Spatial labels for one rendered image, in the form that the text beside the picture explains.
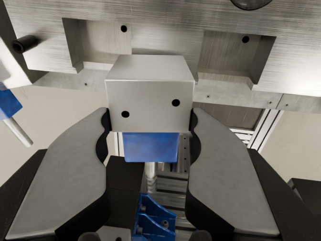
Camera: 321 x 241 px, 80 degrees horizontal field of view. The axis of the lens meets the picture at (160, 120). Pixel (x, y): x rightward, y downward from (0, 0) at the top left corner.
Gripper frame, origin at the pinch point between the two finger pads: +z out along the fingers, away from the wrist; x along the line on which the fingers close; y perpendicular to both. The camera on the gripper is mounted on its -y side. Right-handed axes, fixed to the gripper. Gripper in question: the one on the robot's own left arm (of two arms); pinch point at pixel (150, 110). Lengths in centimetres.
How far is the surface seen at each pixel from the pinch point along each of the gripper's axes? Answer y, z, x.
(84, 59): -1.1, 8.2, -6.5
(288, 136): 71, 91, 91
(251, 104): 6.4, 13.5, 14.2
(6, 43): -1.9, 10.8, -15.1
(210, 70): -0.4, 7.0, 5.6
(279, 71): -1.4, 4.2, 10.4
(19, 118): 70, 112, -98
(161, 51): -2.5, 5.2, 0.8
